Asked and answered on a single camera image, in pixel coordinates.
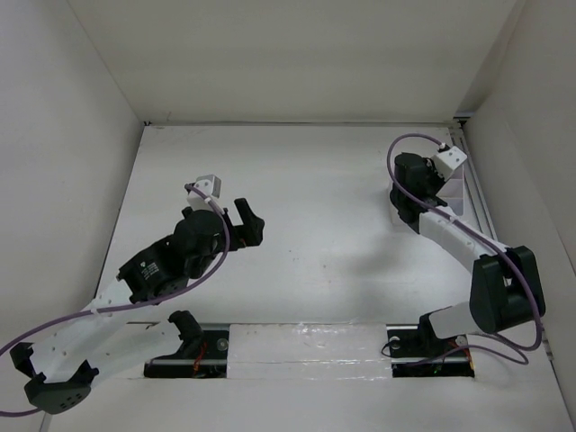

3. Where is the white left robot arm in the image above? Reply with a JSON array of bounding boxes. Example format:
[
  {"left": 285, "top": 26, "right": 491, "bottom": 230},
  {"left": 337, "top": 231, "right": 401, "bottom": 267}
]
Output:
[{"left": 6, "top": 199, "right": 265, "bottom": 415}]

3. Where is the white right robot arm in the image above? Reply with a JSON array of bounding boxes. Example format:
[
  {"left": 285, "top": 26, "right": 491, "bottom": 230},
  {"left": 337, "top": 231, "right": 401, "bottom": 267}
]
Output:
[{"left": 233, "top": 150, "right": 545, "bottom": 355}]

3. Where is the white compartment organizer box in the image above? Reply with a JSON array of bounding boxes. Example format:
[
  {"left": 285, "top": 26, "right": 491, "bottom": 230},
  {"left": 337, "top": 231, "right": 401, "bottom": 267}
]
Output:
[{"left": 389, "top": 167, "right": 465, "bottom": 227}]

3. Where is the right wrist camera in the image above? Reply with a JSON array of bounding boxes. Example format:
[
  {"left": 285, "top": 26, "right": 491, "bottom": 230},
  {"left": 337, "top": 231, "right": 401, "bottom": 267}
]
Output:
[{"left": 431, "top": 144, "right": 467, "bottom": 181}]

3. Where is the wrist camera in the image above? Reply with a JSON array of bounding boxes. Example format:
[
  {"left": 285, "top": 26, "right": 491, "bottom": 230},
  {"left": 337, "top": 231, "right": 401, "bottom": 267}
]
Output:
[
  {"left": 184, "top": 175, "right": 221, "bottom": 211},
  {"left": 431, "top": 144, "right": 467, "bottom": 181}
]

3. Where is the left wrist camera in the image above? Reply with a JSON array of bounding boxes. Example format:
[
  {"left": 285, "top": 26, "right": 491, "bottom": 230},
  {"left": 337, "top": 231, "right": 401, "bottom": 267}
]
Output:
[{"left": 184, "top": 175, "right": 221, "bottom": 211}]

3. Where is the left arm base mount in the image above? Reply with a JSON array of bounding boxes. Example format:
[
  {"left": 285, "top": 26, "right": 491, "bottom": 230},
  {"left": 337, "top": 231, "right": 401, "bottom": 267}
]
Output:
[{"left": 143, "top": 310, "right": 230, "bottom": 379}]

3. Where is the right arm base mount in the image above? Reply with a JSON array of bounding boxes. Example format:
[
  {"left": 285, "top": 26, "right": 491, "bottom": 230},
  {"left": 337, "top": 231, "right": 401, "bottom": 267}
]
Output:
[{"left": 381, "top": 315, "right": 475, "bottom": 378}]

